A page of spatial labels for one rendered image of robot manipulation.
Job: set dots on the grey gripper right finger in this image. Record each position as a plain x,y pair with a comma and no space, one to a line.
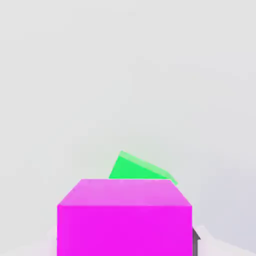
208,243

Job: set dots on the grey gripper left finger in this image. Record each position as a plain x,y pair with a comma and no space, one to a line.
49,244

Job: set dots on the small magenta cube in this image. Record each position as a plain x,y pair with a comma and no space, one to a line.
124,226

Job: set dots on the small green cube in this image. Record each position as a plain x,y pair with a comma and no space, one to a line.
132,169

